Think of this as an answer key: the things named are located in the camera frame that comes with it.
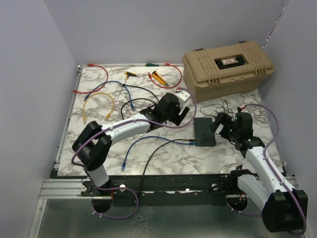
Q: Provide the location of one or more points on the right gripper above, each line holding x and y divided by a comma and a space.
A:
223, 133

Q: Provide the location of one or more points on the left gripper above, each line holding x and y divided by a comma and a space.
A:
178, 118

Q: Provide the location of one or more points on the black power adapter with cable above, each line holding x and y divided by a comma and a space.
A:
217, 108

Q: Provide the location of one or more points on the black network switch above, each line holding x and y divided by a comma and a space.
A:
204, 137

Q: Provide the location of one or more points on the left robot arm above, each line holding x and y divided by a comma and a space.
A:
93, 144

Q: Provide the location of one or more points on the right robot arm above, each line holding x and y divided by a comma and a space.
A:
283, 207

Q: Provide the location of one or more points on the yellow black utility knife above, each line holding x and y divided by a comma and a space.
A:
159, 78

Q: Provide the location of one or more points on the tan plastic toolbox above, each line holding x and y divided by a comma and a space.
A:
224, 71

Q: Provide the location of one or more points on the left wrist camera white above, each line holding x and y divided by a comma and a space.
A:
183, 96

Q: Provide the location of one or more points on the green handled screwdriver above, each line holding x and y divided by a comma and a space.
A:
146, 64

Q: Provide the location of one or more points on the yellow black T-handle wrench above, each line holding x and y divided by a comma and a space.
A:
128, 74

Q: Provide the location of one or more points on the black mounting rail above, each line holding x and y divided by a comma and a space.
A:
173, 190

